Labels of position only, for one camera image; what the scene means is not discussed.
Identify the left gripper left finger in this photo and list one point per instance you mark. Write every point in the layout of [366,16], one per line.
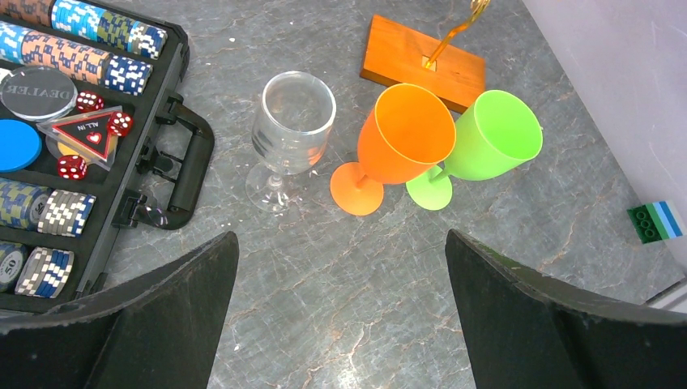
[157,330]

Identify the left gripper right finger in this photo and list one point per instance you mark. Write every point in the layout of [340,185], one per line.
[524,329]

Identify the green wine glass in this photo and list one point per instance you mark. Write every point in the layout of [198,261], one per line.
[496,134]

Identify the orange wine glass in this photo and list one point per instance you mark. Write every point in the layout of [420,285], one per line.
[408,131]

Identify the clear wine glass front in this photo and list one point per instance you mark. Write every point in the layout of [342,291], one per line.
[290,133]

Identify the gold rack with wooden base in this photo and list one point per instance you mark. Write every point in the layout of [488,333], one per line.
[395,54]

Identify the green blue toy bricks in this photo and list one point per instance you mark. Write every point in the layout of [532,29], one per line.
[657,221]

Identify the red die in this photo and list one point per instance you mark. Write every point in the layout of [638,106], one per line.
[88,101]
[120,124]
[72,167]

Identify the black poker chip case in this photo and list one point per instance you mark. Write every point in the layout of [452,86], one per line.
[57,234]

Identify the triangular all-in marker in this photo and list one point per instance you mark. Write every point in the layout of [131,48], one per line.
[87,134]

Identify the blue round chip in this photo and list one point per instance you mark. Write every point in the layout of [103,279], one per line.
[20,145]

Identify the clear dealer button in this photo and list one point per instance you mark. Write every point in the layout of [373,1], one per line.
[38,93]

